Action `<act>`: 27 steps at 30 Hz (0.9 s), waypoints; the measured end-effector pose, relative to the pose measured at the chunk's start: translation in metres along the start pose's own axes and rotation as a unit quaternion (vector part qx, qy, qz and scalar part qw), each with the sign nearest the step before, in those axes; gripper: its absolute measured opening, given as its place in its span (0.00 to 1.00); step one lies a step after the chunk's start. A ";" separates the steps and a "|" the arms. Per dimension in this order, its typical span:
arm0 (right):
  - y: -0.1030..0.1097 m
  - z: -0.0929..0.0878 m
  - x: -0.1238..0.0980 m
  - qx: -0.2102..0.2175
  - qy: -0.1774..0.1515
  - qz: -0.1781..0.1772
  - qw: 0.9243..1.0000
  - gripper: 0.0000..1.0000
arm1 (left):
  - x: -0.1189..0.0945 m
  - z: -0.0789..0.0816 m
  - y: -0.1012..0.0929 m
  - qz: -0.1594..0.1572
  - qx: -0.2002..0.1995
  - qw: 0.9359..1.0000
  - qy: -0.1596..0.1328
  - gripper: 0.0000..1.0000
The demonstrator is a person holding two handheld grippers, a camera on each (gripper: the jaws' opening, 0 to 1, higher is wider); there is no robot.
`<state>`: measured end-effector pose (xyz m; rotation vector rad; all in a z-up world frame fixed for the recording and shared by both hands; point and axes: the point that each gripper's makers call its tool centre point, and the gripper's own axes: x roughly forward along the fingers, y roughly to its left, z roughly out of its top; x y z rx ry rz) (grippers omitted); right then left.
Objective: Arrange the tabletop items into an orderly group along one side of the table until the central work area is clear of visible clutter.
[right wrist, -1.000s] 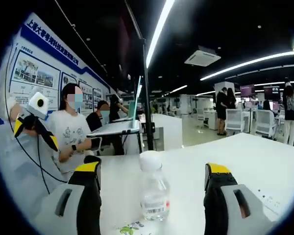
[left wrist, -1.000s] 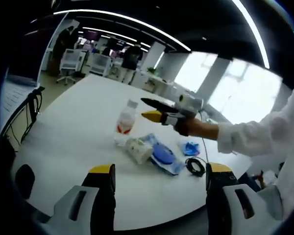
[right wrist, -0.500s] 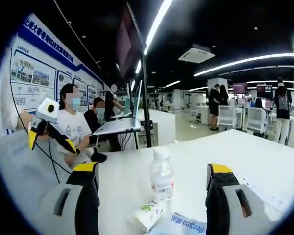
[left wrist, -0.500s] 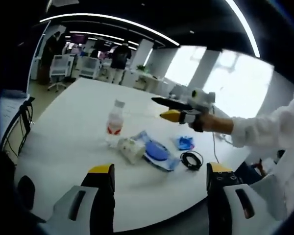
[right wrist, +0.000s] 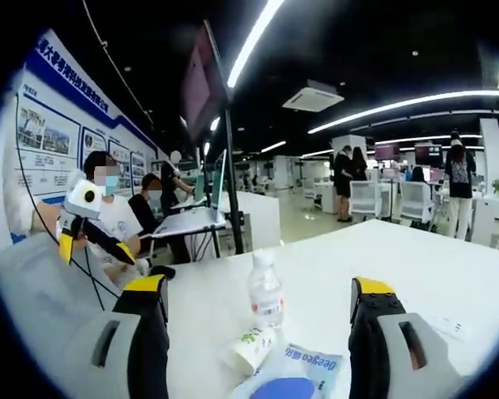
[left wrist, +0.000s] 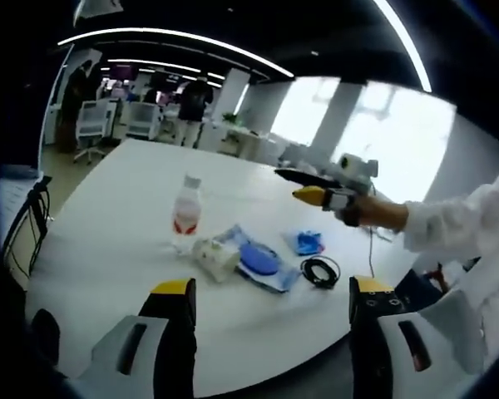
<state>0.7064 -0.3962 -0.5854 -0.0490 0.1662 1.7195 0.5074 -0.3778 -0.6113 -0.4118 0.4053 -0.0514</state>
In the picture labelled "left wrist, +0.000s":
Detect black cable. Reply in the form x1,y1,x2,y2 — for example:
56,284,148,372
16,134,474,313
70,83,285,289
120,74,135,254
300,255,343,290

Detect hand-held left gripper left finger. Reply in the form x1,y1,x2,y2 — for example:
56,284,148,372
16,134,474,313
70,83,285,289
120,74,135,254
77,278,199,399

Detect clear plastic water bottle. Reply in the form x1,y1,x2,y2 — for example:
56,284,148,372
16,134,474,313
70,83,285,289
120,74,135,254
171,173,205,251

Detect wet wipes packet blue lid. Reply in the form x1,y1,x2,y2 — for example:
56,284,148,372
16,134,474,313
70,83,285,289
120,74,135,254
226,224,303,294

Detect white round table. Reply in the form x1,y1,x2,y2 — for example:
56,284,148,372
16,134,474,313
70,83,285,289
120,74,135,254
27,139,421,397

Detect small blue plastic packet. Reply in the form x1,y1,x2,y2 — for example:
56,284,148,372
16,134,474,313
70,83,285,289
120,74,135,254
282,229,327,257

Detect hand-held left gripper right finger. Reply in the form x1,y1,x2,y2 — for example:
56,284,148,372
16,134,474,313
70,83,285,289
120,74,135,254
348,273,462,399

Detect white office chair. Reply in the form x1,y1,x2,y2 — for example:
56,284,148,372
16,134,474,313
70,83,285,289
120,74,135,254
72,99,118,165
126,101,160,141

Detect black chair at left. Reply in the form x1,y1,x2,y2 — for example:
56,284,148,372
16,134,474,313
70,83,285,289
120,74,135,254
2,176,53,278

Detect white paper cup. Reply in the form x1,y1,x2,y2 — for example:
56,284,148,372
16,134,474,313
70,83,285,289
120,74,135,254
190,236,241,284

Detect person's right hand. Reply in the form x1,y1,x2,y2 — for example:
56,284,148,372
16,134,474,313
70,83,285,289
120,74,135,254
342,194,411,234

